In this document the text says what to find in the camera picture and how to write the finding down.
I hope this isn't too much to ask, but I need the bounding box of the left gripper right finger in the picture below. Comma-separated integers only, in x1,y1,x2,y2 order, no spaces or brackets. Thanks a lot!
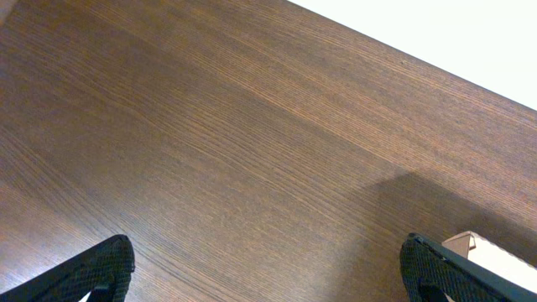
399,233,536,302

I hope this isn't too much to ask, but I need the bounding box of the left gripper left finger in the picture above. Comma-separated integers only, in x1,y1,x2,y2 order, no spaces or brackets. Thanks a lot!
1,235,135,302

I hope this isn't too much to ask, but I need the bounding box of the brown cardboard box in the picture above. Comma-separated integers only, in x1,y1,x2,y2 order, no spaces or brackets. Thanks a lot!
441,231,536,294

